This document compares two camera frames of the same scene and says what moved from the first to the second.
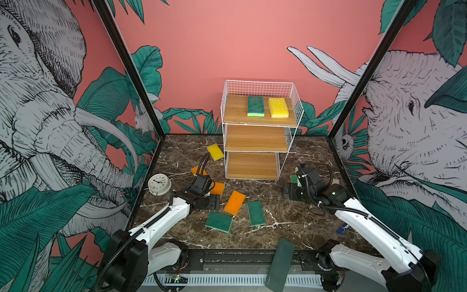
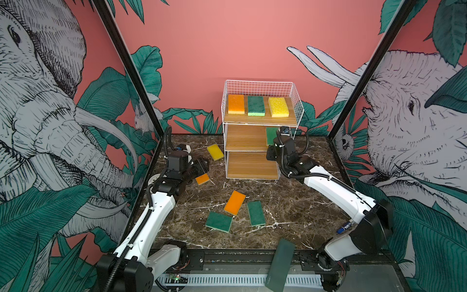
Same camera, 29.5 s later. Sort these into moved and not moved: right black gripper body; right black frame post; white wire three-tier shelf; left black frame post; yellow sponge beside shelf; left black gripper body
Moved: left black gripper body; right black gripper body
Not moved: right black frame post; left black frame post; yellow sponge beside shelf; white wire three-tier shelf
